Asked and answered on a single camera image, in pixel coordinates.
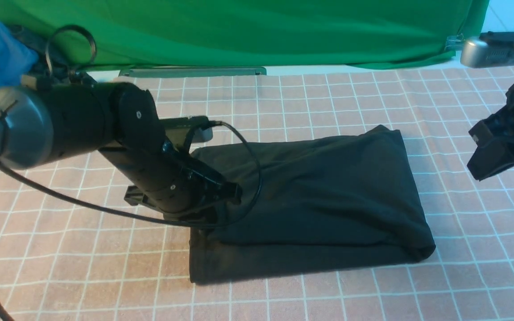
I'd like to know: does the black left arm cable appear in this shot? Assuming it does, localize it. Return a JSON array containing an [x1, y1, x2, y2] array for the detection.
[[0, 25, 263, 321]]

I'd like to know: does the gray-green flat bar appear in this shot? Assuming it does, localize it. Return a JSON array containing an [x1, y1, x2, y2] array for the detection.
[[119, 66, 267, 78]]

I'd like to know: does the green backdrop cloth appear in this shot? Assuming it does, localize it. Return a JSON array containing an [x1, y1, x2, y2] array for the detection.
[[0, 0, 489, 70]]

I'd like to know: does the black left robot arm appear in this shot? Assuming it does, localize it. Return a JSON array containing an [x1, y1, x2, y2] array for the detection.
[[0, 82, 241, 218]]

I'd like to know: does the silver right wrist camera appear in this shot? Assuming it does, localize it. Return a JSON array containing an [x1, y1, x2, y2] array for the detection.
[[460, 31, 514, 69]]

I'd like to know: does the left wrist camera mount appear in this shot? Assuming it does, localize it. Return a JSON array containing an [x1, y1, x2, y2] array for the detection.
[[160, 115, 214, 147]]

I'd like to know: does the dark gray long-sleeve top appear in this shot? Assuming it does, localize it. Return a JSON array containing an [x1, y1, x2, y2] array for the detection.
[[189, 125, 436, 285]]

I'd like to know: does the pink checkered tablecloth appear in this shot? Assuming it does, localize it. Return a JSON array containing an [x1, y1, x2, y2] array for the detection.
[[0, 67, 514, 321]]

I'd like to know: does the clear binder clip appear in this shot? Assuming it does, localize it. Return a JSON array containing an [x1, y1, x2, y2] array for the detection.
[[444, 34, 465, 51]]

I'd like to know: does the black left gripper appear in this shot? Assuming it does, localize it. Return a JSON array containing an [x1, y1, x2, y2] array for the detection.
[[99, 145, 242, 214]]

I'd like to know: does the dark gray crumpled garment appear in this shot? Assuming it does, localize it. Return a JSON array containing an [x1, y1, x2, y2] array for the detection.
[[6, 25, 97, 85]]

